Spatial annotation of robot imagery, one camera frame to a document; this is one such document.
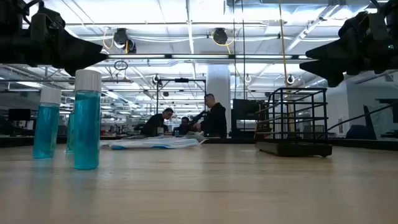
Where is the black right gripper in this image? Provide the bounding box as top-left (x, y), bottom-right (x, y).
top-left (299, 11), bottom-right (398, 88)

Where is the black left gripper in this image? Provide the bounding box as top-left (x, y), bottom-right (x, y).
top-left (0, 26), bottom-right (108, 77)

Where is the black background monitor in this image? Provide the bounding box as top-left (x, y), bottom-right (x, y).
top-left (7, 108), bottom-right (32, 121)

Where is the black equipment cabinet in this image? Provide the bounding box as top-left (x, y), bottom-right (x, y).
top-left (231, 98), bottom-right (269, 139)

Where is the person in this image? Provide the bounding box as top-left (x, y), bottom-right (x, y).
top-left (193, 93), bottom-right (228, 139)
top-left (140, 108), bottom-right (174, 137)
top-left (173, 116), bottom-right (195, 136)

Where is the white building column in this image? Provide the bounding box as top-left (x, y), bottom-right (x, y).
top-left (206, 64), bottom-right (231, 138)

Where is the long ceiling light strip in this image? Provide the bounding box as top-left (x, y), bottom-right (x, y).
top-left (107, 53), bottom-right (312, 60)

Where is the black hanging cable ring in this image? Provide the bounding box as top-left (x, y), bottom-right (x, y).
top-left (113, 60), bottom-right (129, 72)

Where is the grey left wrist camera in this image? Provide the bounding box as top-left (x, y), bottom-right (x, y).
top-left (29, 6), bottom-right (66, 43)

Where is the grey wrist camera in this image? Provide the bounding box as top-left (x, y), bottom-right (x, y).
top-left (29, 6), bottom-right (66, 43)
top-left (368, 11), bottom-right (391, 42)

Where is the black ceiling cable reel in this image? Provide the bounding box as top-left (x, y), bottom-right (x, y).
top-left (112, 27), bottom-right (137, 54)
top-left (211, 27), bottom-right (229, 45)

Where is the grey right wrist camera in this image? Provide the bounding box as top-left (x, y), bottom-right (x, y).
top-left (368, 11), bottom-right (391, 42)

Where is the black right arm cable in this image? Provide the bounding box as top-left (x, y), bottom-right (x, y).
top-left (326, 103), bottom-right (395, 131)

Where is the yellow hanging cable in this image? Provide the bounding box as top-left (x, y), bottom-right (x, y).
top-left (278, 0), bottom-right (295, 133)

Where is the black hanging cable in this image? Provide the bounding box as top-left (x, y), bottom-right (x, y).
top-left (241, 0), bottom-right (247, 131)
top-left (232, 0), bottom-right (237, 100)

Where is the black wire caddy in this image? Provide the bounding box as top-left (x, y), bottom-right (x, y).
top-left (255, 87), bottom-right (333, 157)

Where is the black aluminium table frame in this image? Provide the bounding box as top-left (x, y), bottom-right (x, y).
top-left (0, 134), bottom-right (398, 149)

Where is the black background gantry frame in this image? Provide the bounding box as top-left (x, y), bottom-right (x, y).
top-left (155, 78), bottom-right (208, 138)

